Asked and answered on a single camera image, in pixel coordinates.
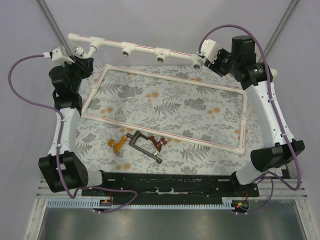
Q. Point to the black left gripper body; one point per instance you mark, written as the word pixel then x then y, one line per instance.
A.
pixel 83 63

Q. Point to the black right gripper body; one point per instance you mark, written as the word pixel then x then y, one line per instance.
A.
pixel 215 66

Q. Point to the white water faucet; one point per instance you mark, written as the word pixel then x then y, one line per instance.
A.
pixel 80 52

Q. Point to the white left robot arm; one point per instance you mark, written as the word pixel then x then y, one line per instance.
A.
pixel 61 168

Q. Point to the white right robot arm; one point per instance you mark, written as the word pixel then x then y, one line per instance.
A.
pixel 279 144

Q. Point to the orange water faucet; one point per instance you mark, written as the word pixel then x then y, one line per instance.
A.
pixel 116 146

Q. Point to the brown water faucet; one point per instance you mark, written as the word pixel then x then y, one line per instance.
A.
pixel 158 144

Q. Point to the floral pattern mat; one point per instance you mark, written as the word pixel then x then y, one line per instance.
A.
pixel 177 108

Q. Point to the dark grey metal faucet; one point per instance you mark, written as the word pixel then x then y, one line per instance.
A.
pixel 144 145

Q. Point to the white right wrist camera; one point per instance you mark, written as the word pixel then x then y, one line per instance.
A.
pixel 209 50

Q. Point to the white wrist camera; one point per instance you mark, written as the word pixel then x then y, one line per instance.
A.
pixel 58 55
pixel 209 50

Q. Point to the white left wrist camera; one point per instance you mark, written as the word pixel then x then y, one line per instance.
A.
pixel 58 55

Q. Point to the white slotted cable duct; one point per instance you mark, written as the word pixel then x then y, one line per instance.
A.
pixel 96 203

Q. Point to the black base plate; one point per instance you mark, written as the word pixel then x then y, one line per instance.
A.
pixel 170 189

